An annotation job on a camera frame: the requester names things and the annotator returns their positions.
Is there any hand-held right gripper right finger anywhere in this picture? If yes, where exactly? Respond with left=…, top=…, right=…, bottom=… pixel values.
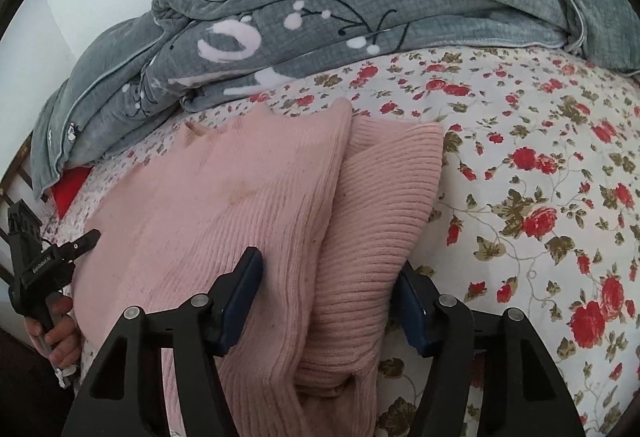
left=397, top=262, right=586, bottom=437

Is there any red cloth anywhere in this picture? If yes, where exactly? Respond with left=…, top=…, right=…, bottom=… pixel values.
left=50, top=166, right=93, bottom=220

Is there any floral bed sheet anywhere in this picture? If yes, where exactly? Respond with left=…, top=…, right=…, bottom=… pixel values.
left=45, top=44, right=640, bottom=437

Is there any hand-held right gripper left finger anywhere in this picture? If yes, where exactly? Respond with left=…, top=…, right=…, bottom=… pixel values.
left=60, top=247, right=264, bottom=437

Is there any person's left hand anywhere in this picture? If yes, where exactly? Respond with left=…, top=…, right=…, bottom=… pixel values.
left=24, top=296, right=82, bottom=368

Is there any pink knit sweater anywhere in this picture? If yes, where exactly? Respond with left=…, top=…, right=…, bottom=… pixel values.
left=70, top=97, right=446, bottom=437

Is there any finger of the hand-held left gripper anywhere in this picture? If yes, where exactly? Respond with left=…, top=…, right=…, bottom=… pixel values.
left=54, top=229, right=102, bottom=264

